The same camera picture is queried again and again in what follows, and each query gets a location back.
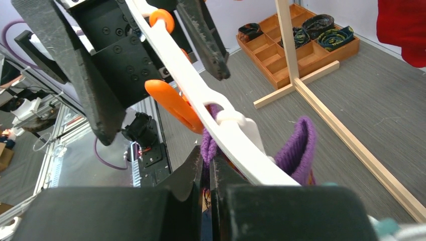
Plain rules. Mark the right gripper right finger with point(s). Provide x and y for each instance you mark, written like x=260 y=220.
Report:
x=242 y=211

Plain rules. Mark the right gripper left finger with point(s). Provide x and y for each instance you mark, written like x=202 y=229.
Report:
x=169 y=211

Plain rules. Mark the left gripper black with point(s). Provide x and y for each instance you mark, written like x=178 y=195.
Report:
x=124 y=61

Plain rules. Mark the white plastic clip hanger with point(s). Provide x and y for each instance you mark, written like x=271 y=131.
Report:
x=236 y=135

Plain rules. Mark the maroon orange heel sock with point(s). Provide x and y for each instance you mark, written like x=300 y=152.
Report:
x=295 y=158

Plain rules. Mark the rolled dark sock left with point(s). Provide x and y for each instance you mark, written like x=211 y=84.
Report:
x=249 y=32

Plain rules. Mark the wooden clothes rack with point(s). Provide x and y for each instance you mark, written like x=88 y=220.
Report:
x=379 y=119

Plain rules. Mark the rolled dark sock centre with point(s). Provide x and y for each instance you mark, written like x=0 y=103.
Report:
x=301 y=37

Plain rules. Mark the orange wooden compartment tray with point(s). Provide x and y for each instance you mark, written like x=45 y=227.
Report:
x=269 y=56

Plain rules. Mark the rolled dark green sock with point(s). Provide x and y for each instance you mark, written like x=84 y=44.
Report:
x=333 y=39

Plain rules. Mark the red hanging sock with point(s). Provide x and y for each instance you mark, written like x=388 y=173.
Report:
x=402 y=24

